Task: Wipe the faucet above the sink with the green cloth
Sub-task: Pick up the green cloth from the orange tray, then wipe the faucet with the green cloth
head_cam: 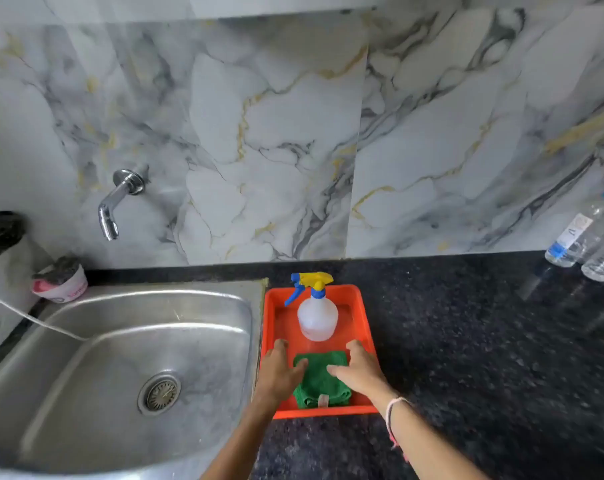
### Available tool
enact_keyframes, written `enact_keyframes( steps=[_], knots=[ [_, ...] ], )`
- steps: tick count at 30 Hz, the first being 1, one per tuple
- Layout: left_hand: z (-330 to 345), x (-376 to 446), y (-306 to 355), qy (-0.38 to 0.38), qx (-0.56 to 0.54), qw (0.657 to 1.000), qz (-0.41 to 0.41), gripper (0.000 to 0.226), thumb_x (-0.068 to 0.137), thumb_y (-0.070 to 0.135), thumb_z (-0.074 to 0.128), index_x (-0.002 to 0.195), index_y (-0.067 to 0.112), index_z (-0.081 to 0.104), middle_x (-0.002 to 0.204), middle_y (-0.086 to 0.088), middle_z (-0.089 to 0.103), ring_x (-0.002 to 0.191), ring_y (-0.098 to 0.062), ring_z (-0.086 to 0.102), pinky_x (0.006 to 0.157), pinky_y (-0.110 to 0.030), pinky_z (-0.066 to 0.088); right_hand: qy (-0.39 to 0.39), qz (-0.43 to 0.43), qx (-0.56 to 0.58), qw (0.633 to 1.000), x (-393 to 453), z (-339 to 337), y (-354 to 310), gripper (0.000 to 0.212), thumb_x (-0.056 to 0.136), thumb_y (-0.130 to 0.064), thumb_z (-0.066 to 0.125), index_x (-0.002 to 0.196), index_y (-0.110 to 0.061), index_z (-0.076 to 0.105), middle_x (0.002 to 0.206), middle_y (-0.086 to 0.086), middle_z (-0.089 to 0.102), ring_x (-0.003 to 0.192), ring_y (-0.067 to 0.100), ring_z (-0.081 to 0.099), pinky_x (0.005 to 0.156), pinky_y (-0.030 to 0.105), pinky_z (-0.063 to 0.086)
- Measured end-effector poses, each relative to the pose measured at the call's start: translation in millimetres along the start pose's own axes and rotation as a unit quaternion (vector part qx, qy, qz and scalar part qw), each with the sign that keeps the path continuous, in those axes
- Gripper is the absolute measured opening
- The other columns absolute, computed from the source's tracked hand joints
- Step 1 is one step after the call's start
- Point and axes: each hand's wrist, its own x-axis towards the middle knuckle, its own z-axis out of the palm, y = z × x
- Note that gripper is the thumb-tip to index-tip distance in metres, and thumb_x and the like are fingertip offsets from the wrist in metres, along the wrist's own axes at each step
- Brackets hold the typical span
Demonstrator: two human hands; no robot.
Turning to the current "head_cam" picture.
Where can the person's left hand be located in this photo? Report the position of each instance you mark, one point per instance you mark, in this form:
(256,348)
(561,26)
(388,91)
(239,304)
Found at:
(274,377)

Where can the person's right hand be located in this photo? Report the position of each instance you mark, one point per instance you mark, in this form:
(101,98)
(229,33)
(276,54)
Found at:
(363,375)

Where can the person's right thumb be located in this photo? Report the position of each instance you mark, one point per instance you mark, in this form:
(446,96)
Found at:
(337,370)

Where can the person's left thumb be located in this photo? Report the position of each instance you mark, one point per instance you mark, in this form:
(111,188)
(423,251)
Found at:
(300,368)

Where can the orange plastic tray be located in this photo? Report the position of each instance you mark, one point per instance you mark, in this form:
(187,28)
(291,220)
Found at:
(284,324)

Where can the person's right forearm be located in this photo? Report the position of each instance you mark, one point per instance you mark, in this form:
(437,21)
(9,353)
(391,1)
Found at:
(427,444)

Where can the person's left forearm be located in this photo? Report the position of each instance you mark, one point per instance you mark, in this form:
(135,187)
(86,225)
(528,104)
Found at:
(239,444)

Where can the green folded microfibre cloth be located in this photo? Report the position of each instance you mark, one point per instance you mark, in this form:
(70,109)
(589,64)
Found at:
(319,387)

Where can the spray bottle with yellow trigger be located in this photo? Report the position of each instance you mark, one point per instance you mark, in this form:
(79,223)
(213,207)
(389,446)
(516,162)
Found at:
(318,317)

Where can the pink thread wristband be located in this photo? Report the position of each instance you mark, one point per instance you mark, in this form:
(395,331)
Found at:
(389,412)

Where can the metal sink drain strainer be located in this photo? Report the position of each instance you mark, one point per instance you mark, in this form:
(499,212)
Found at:
(159,394)

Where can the stainless steel sink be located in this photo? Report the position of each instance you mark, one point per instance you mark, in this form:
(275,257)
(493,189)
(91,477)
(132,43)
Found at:
(82,354)

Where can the white and pink tub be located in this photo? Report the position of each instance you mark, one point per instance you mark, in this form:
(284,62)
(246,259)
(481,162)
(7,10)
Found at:
(64,292)

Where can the dark scrubbing pad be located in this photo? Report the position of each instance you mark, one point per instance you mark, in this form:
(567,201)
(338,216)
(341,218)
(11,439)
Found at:
(62,269)

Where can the clear bottle with blue cap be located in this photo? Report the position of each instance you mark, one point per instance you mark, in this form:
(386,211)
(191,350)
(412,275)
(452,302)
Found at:
(579,232)

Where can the black round object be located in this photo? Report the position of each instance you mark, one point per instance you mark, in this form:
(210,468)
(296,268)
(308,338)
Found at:
(1,232)

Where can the chrome wall tap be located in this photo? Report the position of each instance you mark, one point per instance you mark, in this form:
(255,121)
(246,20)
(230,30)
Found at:
(113,199)

